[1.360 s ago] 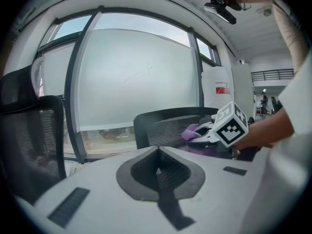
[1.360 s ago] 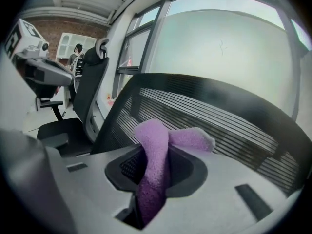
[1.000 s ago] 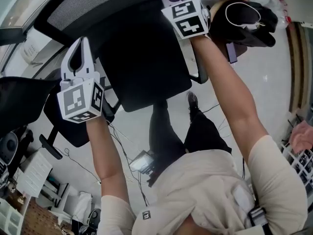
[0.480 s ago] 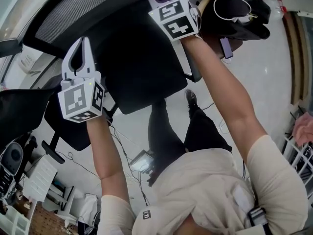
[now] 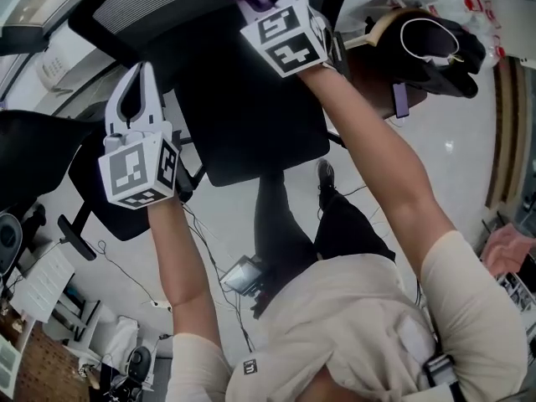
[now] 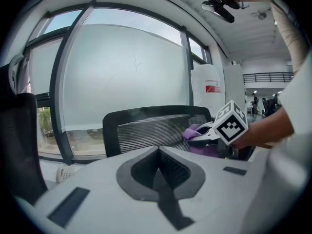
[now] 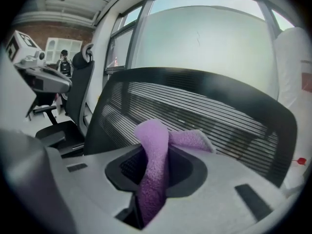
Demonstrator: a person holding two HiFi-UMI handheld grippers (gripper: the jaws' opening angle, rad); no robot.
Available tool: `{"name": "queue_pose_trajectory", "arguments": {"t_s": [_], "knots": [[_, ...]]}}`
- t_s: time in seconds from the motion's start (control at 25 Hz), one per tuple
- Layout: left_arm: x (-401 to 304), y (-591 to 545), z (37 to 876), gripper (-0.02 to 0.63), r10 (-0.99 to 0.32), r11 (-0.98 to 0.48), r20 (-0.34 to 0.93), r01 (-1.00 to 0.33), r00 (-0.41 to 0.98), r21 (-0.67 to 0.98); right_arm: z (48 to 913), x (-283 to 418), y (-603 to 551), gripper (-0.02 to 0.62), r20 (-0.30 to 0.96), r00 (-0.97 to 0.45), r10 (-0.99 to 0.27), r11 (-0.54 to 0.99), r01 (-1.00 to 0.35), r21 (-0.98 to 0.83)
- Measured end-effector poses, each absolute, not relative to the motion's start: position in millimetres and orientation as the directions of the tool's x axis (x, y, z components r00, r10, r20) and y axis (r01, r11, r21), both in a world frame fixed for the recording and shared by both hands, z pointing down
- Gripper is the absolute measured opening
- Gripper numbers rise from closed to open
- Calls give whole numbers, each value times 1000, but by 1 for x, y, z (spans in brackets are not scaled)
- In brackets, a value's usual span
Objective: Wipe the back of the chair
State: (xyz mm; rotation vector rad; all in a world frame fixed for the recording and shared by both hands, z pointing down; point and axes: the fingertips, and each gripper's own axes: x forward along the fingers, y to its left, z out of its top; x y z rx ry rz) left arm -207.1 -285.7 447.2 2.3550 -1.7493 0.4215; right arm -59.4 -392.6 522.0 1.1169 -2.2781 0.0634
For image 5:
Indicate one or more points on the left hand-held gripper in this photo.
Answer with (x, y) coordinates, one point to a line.
(130, 170)

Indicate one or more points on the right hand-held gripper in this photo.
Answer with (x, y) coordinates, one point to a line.
(285, 36)

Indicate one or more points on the black mesh office chair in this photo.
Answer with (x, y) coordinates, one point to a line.
(167, 11)

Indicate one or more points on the person's left forearm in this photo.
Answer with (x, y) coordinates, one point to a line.
(180, 258)

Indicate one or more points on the person's right forearm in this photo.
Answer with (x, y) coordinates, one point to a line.
(377, 149)

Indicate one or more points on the white cloth bag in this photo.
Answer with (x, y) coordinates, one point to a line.
(125, 333)

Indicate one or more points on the black chair armrest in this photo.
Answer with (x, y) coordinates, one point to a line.
(188, 170)
(337, 48)

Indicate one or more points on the white vented box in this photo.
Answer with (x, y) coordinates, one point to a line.
(54, 68)

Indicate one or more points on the black office chair with headrest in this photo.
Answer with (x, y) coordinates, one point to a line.
(37, 153)

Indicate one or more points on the brown wooden stool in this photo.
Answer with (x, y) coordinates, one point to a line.
(372, 78)

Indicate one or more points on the purple phone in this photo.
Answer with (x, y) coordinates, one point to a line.
(401, 99)

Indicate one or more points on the black bag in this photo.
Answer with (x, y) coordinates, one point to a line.
(431, 53)

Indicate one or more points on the round grey fan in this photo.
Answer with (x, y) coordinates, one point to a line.
(139, 362)
(9, 241)

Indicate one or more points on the person's right black shoe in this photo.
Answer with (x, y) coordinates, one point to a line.
(326, 174)

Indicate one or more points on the white drawer cabinet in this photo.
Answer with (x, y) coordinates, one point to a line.
(42, 279)

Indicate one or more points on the white power strip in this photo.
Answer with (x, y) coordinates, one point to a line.
(161, 305)

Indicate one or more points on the small black screen device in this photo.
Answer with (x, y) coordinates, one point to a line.
(242, 276)

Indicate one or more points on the clear plastic bags red print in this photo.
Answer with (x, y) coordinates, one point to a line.
(481, 19)

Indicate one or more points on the white open shelf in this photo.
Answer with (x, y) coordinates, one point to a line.
(75, 321)

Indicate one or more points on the person's black trousers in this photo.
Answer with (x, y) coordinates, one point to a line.
(347, 228)

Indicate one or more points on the brown wooden panel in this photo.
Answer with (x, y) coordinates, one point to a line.
(506, 132)

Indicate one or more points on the person's beige shirt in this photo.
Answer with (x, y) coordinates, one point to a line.
(356, 329)

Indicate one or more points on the pink plastic bag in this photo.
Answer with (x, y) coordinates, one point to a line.
(506, 245)

